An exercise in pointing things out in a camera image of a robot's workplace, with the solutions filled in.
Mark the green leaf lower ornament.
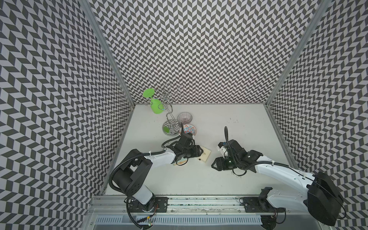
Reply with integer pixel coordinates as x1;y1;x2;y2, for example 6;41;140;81
150;99;165;114

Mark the cream jewelry box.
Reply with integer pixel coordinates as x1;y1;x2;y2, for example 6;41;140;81
198;146;211;163

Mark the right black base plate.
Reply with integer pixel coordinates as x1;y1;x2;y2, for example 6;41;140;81
239;196;284;214

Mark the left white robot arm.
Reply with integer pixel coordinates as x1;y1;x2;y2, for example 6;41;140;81
108;133;204;207

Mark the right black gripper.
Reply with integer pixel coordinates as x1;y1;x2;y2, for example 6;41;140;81
211;156;240;172

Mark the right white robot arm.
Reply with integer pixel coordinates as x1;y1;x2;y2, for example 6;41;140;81
211;140;345;226

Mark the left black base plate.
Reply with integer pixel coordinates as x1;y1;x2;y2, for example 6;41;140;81
128;196;169;213

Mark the aluminium corner post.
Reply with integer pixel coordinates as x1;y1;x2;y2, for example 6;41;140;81
79;0;135;108
265;1;332;107

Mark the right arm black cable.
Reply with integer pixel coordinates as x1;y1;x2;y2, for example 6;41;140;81
224;126;239;170

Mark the aluminium corner post right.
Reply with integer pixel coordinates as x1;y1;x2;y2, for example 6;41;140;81
265;1;332;107

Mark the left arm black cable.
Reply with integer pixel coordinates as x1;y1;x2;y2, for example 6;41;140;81
160;123;185;150

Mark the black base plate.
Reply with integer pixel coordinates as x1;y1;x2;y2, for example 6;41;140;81
239;196;284;214
128;196;169;213

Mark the green leaf ornament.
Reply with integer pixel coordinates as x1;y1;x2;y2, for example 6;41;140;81
150;99;165;114
142;88;155;99

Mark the aluminium front rail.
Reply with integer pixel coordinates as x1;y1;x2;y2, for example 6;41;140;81
86;195;327;216

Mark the green leaf upper ornament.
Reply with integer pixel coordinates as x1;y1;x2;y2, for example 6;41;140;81
142;88;155;99

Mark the silver wire jewelry stand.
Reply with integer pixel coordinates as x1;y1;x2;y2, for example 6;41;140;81
157;83;181;137

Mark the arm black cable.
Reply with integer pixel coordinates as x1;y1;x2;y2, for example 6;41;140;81
160;123;185;150
224;126;239;170

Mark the aluminium corner post left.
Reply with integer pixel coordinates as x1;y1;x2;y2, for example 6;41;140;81
79;0;135;108

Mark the clear ribbed glass bowl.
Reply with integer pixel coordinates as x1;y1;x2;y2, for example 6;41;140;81
177;112;193;125

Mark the floral patterned ceramic bowl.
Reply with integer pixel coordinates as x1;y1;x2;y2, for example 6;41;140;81
183;124;197;136

